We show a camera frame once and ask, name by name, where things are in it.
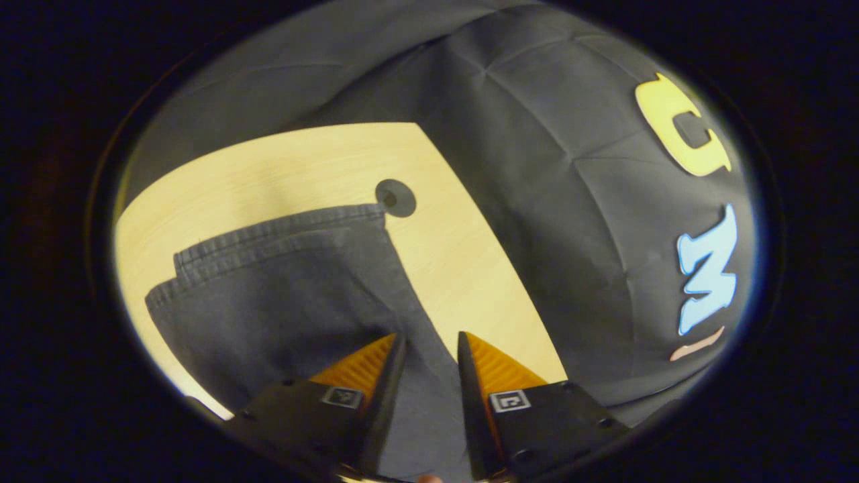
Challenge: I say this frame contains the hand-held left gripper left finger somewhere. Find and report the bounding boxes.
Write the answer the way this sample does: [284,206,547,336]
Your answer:
[225,332,408,480]

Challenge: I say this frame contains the black round table grommet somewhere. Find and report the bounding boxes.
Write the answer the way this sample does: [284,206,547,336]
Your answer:
[374,178,417,219]

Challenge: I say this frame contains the dark grey jeans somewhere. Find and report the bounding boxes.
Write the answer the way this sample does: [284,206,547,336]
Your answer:
[144,203,474,482]

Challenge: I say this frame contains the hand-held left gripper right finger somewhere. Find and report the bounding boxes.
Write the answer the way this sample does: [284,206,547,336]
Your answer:
[457,331,631,482]

